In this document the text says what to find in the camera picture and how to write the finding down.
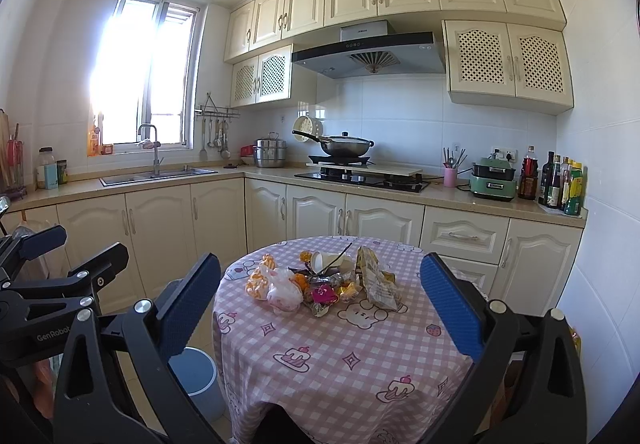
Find orange white plastic bag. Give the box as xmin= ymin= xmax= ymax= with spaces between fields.
xmin=245 ymin=253 xmax=304 ymax=314

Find magenta snack wrapper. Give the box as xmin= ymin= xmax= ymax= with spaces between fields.
xmin=311 ymin=284 xmax=340 ymax=305

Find white paper cups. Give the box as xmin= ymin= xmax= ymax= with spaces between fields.
xmin=309 ymin=251 xmax=355 ymax=275

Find blue plastic trash bin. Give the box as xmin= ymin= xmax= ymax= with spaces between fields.
xmin=168 ymin=346 xmax=226 ymax=422

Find yellow wrapper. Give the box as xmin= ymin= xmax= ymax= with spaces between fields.
xmin=336 ymin=282 xmax=361 ymax=302

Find pink checkered tablecloth table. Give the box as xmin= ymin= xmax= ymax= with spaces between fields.
xmin=213 ymin=236 xmax=472 ymax=443

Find green electric cooker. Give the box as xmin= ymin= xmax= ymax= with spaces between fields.
xmin=469 ymin=154 xmax=516 ymax=201

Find pink utensil holder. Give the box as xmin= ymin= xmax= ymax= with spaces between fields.
xmin=442 ymin=167 xmax=458 ymax=187

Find orange peel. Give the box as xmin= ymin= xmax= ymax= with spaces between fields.
xmin=299 ymin=250 xmax=314 ymax=264

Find red cap soy bottle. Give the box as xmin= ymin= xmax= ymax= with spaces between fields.
xmin=518 ymin=145 xmax=538 ymax=201

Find dark sauce bottle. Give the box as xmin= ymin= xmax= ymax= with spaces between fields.
xmin=538 ymin=151 xmax=555 ymax=206

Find green oil bottle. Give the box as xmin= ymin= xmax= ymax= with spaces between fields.
xmin=564 ymin=161 xmax=584 ymax=217

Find black gas stove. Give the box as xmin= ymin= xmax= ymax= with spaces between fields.
xmin=296 ymin=156 xmax=430 ymax=193

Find red bowl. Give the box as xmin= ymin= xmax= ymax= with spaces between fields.
xmin=240 ymin=145 xmax=254 ymax=157

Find stainless steel steamer pot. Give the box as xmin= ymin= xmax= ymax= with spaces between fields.
xmin=254 ymin=132 xmax=288 ymax=168

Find hanging utensil rack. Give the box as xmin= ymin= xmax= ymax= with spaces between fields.
xmin=194 ymin=91 xmax=241 ymax=160

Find black wok with lid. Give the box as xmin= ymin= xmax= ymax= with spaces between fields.
xmin=292 ymin=129 xmax=374 ymax=157

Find window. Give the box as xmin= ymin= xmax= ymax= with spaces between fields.
xmin=89 ymin=0 xmax=203 ymax=151

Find range hood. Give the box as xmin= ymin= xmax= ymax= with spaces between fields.
xmin=291 ymin=21 xmax=446 ymax=79

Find cream strainer on wall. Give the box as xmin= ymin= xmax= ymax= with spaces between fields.
xmin=292 ymin=115 xmax=314 ymax=142

